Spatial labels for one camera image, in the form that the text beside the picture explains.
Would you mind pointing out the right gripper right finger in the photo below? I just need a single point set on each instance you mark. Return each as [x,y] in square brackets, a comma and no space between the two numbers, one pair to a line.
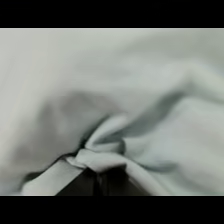
[120,185]

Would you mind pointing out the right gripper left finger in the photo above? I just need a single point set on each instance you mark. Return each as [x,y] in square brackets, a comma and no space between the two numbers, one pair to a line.
[85,186]

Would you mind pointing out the pale grey shirt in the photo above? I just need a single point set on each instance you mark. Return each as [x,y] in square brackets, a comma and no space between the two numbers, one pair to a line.
[156,110]

